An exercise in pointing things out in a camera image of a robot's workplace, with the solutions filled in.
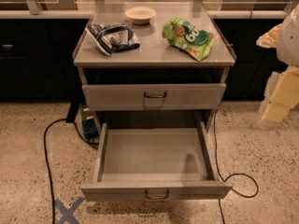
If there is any black cable on left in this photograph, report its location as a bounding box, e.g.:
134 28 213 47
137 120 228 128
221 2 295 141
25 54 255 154
42 118 100 224

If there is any grey drawer cabinet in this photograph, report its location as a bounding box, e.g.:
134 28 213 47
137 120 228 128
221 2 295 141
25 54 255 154
74 4 235 134

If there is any grey top drawer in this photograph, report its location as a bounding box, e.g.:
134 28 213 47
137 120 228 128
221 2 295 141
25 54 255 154
82 83 226 111

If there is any blue tape cross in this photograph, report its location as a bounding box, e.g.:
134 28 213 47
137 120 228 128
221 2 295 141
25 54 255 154
55 197 84 224

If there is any blue power box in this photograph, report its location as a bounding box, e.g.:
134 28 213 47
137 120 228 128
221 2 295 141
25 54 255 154
80 104 98 139

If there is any white paper bowl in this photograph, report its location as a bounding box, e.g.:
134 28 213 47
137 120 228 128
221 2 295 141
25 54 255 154
125 7 156 25

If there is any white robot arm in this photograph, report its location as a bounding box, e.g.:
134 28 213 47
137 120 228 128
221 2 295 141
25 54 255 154
256 6 299 127

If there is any grey drawer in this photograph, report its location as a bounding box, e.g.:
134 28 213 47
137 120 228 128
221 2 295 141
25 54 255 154
82 83 226 111
81 122 232 202

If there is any green snack bag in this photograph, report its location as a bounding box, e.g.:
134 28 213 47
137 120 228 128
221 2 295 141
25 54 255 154
162 17 215 62

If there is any blue white chip bag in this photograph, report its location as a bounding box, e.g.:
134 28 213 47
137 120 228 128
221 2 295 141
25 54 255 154
85 23 140 56

